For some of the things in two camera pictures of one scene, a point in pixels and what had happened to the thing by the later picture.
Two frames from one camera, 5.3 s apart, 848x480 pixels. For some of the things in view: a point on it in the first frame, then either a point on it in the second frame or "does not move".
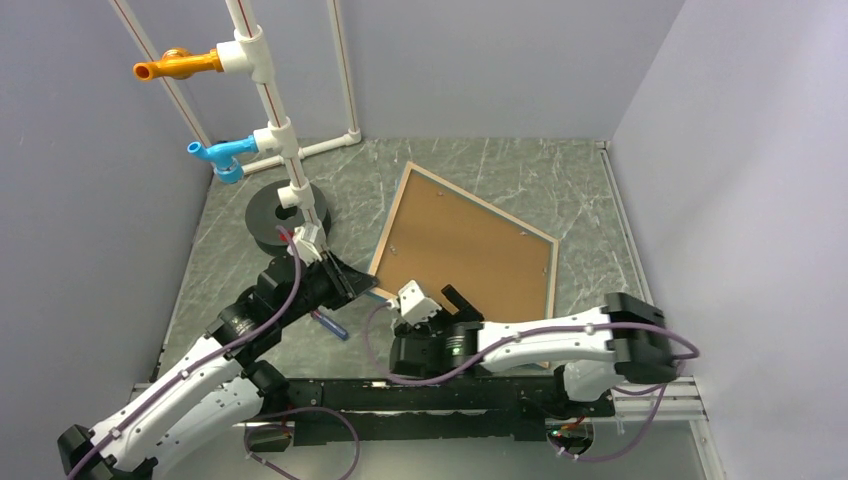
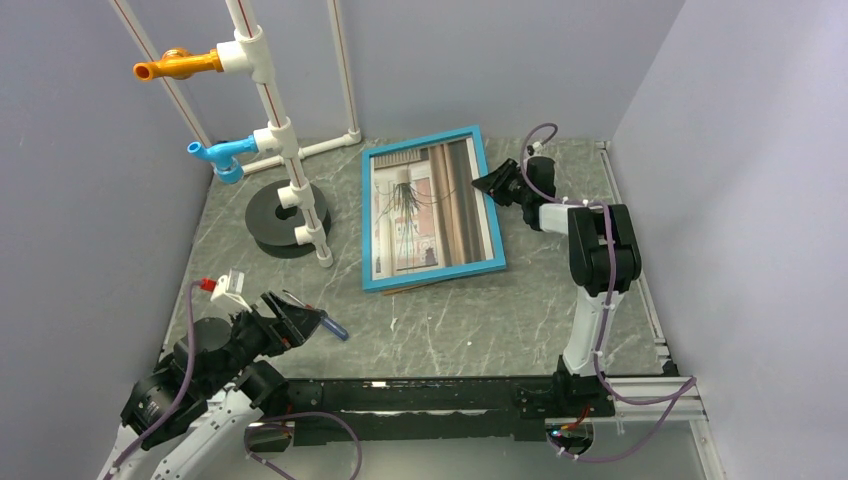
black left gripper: (346, 281) → (296, 322)
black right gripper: (418, 330) → (495, 183)
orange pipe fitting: (179, 63) does not move
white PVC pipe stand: (245, 56) does not move
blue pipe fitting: (227, 169) does not move
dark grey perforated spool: (264, 213) does not move
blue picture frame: (438, 235) → (423, 220)
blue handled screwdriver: (330, 325) does not move
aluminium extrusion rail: (677, 400) does not move
